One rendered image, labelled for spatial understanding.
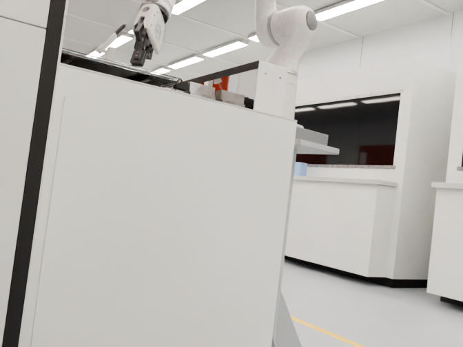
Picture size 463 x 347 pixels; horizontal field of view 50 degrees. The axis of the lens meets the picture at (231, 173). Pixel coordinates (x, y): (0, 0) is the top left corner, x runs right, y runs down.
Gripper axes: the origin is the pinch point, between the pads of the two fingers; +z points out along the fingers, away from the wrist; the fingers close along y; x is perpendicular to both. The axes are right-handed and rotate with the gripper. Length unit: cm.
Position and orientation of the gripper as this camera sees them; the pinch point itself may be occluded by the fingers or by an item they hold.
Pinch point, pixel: (138, 58)
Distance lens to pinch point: 133.0
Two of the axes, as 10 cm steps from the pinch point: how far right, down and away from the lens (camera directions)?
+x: -9.7, -1.0, 2.3
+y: 1.5, 4.8, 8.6
